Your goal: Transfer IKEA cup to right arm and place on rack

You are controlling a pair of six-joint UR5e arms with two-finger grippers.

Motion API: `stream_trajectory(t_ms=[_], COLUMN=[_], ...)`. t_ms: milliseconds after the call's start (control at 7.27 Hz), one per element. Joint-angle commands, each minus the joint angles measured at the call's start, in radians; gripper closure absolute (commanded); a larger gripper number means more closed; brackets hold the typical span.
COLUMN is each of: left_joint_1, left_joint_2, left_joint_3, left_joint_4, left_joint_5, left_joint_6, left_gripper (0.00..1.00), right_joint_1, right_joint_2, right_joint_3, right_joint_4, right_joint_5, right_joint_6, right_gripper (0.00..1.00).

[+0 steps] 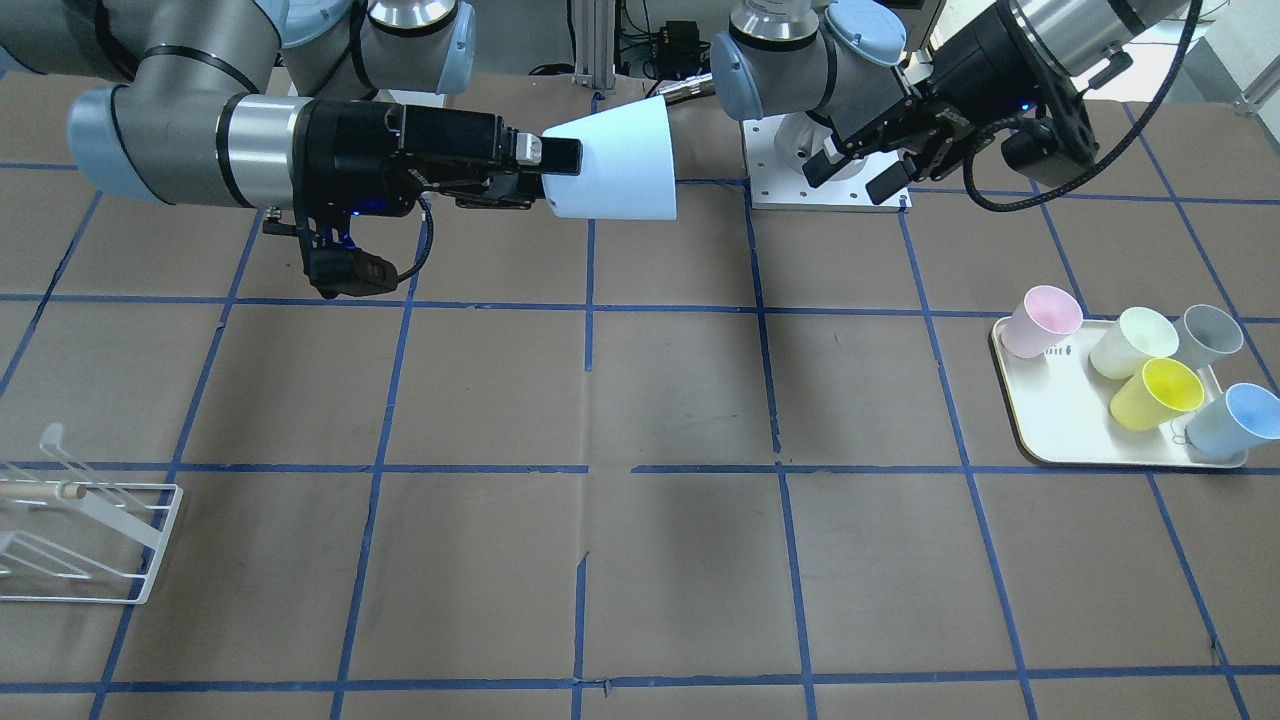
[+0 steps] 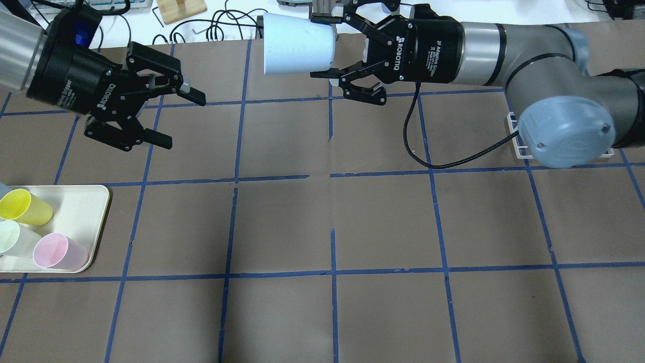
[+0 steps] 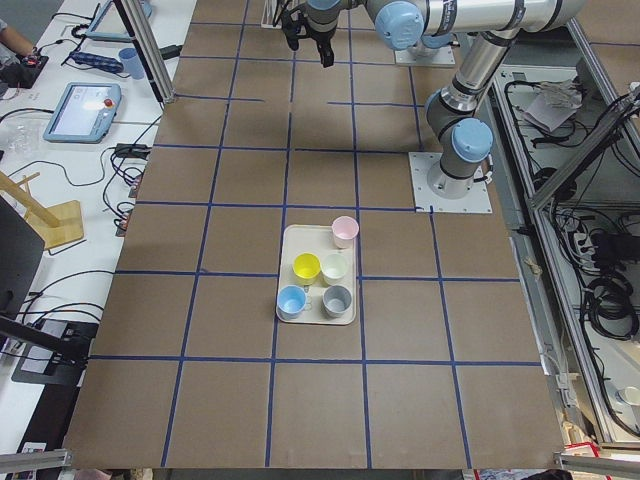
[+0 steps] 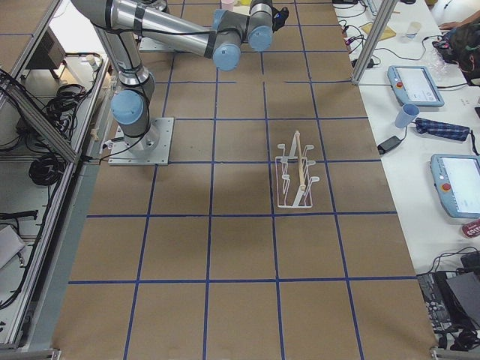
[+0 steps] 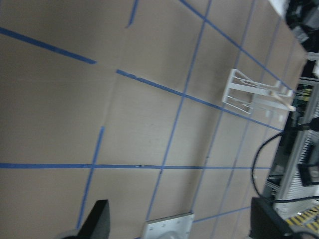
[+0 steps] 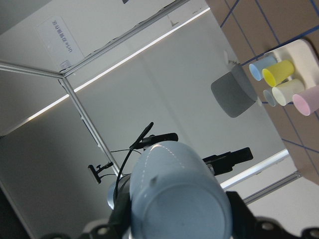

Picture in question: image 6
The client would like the pink cup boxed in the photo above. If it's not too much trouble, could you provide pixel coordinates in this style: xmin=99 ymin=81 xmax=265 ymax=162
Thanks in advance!
xmin=292 ymin=85 xmax=319 ymax=116

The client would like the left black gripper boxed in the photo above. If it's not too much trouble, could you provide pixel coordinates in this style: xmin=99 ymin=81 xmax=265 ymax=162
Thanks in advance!
xmin=203 ymin=147 xmax=253 ymax=176

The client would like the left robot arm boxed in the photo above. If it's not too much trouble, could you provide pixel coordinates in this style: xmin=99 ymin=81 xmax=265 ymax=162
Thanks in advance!
xmin=203 ymin=64 xmax=258 ymax=176

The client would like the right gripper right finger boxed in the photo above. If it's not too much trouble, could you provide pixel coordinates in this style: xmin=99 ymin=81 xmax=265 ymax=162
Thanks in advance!
xmin=226 ymin=191 xmax=257 ymax=237

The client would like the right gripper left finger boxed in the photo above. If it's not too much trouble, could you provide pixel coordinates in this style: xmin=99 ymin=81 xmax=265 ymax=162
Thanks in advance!
xmin=108 ymin=193 xmax=131 ymax=234

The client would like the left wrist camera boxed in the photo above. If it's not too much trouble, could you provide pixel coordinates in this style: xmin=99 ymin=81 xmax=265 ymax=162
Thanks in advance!
xmin=134 ymin=132 xmax=178 ymax=150

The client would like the cream plastic tray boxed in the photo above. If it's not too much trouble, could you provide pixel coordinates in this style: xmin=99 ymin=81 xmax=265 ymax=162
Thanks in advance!
xmin=264 ymin=39 xmax=319 ymax=90

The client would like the cream white cup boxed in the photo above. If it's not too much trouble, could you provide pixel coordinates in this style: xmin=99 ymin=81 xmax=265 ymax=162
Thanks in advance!
xmin=272 ymin=79 xmax=305 ymax=106

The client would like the light blue cup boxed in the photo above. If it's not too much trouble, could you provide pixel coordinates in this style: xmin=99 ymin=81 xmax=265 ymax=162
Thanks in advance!
xmin=130 ymin=141 xmax=232 ymax=239
xmin=249 ymin=55 xmax=277 ymax=81

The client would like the grey cup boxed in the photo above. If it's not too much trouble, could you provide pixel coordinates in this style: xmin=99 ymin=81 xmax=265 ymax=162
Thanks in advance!
xmin=263 ymin=88 xmax=277 ymax=107

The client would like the yellow cup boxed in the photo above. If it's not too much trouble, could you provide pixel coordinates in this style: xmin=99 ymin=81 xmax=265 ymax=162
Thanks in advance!
xmin=262 ymin=60 xmax=295 ymax=87

